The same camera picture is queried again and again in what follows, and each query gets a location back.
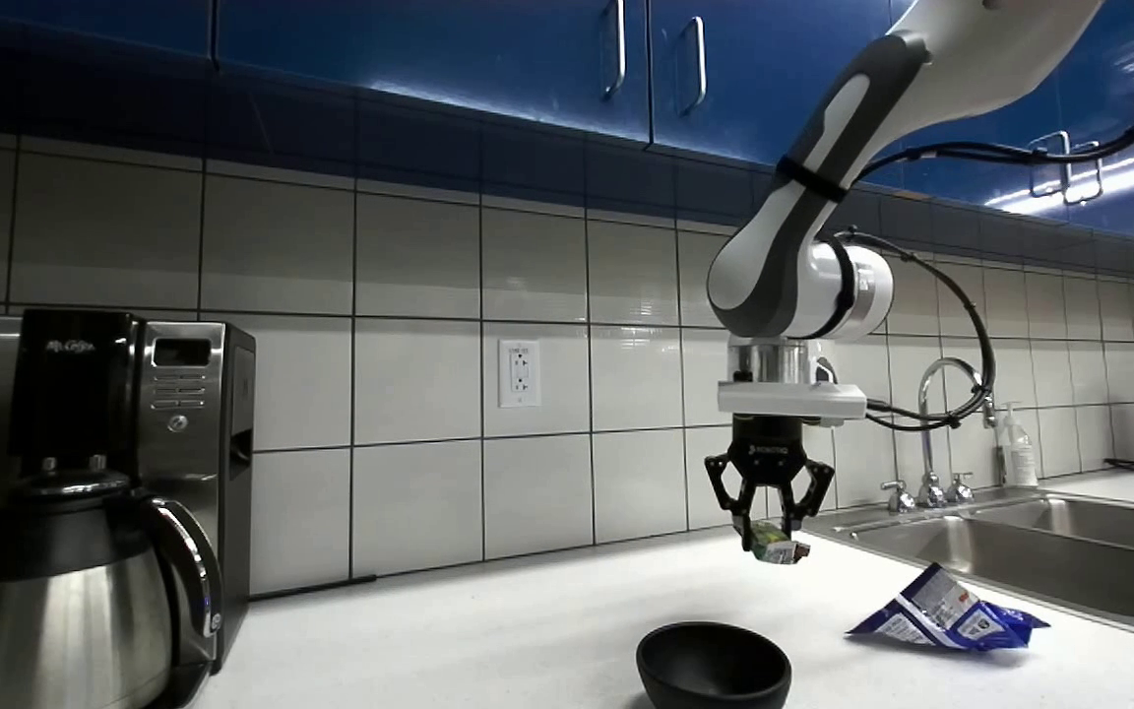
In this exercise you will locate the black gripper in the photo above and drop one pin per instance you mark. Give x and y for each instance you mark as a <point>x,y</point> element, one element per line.
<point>768,456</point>

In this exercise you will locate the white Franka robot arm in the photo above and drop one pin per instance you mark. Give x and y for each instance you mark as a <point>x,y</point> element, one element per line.
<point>791,260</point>

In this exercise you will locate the black bowl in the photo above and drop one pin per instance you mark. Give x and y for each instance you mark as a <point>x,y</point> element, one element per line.
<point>712,665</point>

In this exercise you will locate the blue chip packet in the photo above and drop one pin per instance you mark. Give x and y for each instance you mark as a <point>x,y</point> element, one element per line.
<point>944,615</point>

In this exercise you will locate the chrome gooseneck faucet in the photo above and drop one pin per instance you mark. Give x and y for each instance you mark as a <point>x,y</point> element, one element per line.
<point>930,419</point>

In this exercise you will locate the clear pump soap bottle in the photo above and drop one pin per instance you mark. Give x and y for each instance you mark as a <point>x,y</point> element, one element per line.
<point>1016,460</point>

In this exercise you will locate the stainless steel double sink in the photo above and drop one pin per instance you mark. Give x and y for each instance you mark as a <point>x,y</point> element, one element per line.
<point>1066,558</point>

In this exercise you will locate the black steel coffee maker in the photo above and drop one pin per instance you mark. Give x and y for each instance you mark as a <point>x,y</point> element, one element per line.
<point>185,436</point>

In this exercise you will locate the stainless steel carafe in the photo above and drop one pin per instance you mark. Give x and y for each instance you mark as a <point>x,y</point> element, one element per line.
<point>58,603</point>

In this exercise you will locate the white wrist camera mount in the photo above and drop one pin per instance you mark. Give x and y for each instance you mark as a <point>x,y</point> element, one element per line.
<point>791,401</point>

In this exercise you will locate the white wall power outlet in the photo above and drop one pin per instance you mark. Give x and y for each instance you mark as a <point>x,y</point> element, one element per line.
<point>523,370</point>

